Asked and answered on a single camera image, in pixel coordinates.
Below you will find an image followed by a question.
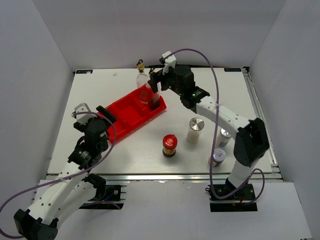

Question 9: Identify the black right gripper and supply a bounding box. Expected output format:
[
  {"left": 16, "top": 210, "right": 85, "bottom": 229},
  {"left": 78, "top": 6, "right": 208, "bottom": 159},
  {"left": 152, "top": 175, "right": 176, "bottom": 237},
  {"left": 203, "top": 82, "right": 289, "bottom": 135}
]
[{"left": 148, "top": 66, "right": 184, "bottom": 97}]

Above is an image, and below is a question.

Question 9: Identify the clear liquid glass bottle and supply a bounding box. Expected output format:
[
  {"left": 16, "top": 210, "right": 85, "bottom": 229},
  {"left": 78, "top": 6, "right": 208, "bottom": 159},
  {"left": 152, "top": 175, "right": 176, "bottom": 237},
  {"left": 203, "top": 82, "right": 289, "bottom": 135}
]
[{"left": 136, "top": 59, "right": 150, "bottom": 104}]

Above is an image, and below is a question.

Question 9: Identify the dark liquid glass bottle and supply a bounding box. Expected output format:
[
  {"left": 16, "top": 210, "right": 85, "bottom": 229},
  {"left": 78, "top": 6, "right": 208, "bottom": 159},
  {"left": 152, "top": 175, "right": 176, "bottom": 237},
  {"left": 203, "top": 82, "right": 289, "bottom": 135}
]
[{"left": 148, "top": 90, "right": 160, "bottom": 110}]

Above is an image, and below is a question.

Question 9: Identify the red lid dark sauce jar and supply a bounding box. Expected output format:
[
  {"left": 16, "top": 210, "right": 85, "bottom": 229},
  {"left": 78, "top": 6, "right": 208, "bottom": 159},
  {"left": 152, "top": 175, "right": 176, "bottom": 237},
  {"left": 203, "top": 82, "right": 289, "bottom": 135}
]
[{"left": 162, "top": 134, "right": 178, "bottom": 158}]

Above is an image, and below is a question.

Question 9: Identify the white lid brown spice jar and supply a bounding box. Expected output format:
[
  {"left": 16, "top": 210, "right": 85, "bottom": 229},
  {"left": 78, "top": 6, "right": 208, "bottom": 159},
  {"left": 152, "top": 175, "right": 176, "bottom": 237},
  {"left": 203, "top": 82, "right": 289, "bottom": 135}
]
[{"left": 208, "top": 148, "right": 227, "bottom": 168}]

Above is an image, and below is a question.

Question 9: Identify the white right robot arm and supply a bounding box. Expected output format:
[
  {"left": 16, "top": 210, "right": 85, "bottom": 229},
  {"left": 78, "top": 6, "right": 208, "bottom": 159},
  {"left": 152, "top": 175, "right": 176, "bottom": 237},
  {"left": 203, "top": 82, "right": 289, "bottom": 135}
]
[{"left": 98, "top": 68, "right": 254, "bottom": 175}]

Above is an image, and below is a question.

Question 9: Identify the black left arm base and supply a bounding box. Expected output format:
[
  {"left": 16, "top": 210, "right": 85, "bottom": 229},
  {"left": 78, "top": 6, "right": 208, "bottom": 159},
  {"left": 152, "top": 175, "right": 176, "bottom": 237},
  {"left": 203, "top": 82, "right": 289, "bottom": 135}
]
[{"left": 83, "top": 184, "right": 127, "bottom": 205}]

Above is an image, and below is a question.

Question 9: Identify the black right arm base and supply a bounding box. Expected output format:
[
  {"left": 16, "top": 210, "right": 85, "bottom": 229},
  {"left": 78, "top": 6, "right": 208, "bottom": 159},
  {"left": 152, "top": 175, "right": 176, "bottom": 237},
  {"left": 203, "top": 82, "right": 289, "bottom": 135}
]
[{"left": 205, "top": 184, "right": 256, "bottom": 204}]

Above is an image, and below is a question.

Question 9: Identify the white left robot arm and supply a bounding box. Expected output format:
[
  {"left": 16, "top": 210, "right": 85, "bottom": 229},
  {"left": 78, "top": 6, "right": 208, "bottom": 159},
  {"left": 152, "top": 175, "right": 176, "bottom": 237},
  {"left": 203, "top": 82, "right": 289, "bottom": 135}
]
[{"left": 13, "top": 115, "right": 115, "bottom": 240}]

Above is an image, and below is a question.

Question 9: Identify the red plastic organizer tray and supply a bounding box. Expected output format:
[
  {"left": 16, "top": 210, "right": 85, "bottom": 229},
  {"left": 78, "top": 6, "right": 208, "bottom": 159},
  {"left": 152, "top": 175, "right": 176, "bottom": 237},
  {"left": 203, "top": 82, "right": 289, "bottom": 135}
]
[{"left": 105, "top": 88, "right": 167, "bottom": 143}]

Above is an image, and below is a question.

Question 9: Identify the blue left table label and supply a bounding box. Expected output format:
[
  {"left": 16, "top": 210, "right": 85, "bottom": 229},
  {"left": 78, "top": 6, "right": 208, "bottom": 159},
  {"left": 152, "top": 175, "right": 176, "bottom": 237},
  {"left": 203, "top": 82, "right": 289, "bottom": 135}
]
[{"left": 75, "top": 69, "right": 93, "bottom": 74}]

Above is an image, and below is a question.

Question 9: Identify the silver lid white powder jar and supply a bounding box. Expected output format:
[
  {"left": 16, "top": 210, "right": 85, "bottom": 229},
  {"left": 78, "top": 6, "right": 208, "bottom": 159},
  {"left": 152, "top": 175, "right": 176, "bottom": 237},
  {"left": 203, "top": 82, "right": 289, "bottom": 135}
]
[{"left": 186, "top": 117, "right": 205, "bottom": 144}]

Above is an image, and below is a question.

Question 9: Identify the blue table corner label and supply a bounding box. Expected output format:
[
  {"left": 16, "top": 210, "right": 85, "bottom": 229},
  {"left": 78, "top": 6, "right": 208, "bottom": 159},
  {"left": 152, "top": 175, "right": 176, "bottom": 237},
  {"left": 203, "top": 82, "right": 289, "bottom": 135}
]
[{"left": 224, "top": 67, "right": 242, "bottom": 73}]

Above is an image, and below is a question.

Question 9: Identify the silver lid blue label jar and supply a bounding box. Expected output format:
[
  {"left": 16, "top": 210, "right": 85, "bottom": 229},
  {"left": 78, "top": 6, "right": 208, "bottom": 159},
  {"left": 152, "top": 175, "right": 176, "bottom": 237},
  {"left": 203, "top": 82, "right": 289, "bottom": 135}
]
[{"left": 218, "top": 128, "right": 232, "bottom": 148}]

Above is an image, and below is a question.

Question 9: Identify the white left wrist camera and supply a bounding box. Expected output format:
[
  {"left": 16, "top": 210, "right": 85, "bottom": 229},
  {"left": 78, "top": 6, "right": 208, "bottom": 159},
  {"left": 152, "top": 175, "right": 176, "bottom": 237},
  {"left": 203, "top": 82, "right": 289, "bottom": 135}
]
[{"left": 71, "top": 102, "right": 94, "bottom": 125}]

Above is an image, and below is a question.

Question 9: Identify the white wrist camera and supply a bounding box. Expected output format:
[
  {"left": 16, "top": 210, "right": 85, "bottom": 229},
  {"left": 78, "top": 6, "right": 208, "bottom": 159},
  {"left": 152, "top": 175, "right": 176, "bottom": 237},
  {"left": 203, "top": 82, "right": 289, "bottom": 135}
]
[
  {"left": 159, "top": 51, "right": 177, "bottom": 75},
  {"left": 71, "top": 102, "right": 94, "bottom": 125}
]

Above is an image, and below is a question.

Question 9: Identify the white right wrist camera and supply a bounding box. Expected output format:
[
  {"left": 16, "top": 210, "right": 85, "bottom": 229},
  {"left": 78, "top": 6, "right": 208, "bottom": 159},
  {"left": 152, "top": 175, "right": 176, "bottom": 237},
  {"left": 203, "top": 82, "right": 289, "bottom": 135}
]
[{"left": 159, "top": 51, "right": 177, "bottom": 75}]

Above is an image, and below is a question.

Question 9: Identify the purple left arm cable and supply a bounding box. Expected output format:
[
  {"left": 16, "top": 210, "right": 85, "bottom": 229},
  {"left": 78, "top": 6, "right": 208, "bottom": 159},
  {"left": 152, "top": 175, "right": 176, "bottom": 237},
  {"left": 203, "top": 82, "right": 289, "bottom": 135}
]
[{"left": 0, "top": 111, "right": 117, "bottom": 239}]

